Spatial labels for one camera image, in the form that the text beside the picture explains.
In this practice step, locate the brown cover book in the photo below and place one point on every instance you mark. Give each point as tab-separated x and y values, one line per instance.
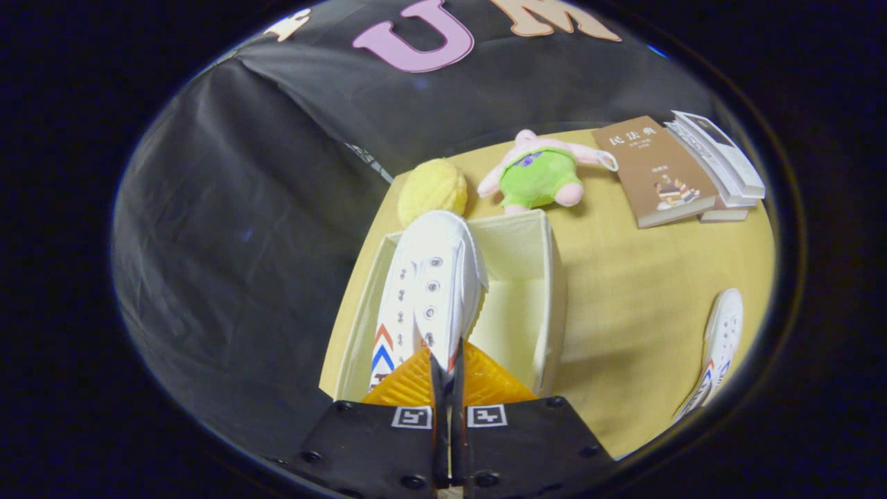
648	166

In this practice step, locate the beige fabric storage box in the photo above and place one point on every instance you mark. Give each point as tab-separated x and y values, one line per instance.
527	312

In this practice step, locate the white patterned board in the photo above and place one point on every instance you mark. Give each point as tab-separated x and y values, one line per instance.
367	161

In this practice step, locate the yellow plush ball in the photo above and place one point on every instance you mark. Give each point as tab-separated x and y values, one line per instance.
433	187

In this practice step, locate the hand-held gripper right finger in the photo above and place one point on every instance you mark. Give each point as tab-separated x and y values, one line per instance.
527	443

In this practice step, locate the black backdrop cloth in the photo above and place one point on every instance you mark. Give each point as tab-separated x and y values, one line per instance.
242	242

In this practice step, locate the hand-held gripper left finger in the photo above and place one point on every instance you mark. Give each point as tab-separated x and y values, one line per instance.
374	443

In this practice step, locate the white canvas shoe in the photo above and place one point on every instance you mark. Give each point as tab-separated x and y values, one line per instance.
429	277
724	326

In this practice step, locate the pink plush toy green outfit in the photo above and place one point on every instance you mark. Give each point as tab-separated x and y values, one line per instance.
537	177

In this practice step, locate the white grey cover book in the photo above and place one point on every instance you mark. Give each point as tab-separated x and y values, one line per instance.
727	156

